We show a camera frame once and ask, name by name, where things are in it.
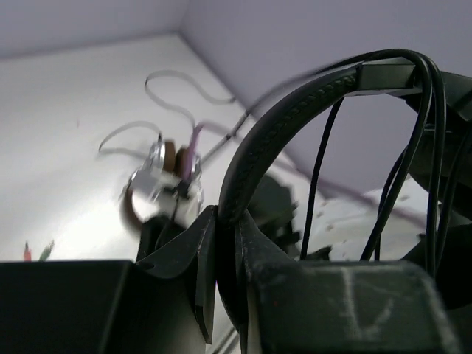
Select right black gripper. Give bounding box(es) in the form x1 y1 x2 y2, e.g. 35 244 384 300
136 215 184 260

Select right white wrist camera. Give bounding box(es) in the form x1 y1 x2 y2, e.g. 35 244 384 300
149 175 204 229

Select brown headphones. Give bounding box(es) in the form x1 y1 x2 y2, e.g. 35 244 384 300
123 139 201 230

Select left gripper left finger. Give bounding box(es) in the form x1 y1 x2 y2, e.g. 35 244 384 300
136 205 218 344

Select black headphones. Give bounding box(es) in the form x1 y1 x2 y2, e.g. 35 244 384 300
215 55 472 333

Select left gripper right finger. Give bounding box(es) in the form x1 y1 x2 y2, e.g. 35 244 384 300
235 212 299 353

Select black headphone cable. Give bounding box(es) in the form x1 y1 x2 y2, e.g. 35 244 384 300
201 47 472 277

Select thin brown headphone cable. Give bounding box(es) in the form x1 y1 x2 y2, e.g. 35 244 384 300
97 69 237 163

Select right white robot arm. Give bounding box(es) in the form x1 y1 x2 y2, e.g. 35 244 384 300
125 171 428 260

